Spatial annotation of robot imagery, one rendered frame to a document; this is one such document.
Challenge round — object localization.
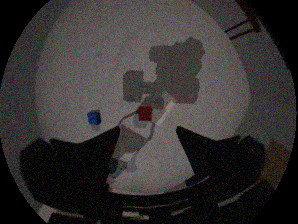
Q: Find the red block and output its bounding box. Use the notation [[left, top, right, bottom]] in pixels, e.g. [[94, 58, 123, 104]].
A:
[[138, 107, 153, 121]]

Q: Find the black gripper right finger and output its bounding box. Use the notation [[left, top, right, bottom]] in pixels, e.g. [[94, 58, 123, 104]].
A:
[[176, 125, 241, 180]]

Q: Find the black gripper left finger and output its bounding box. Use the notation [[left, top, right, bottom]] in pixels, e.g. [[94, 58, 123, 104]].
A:
[[49, 125, 120, 186]]

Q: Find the blue block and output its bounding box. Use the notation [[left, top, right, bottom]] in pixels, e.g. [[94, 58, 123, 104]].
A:
[[86, 112, 101, 125]]

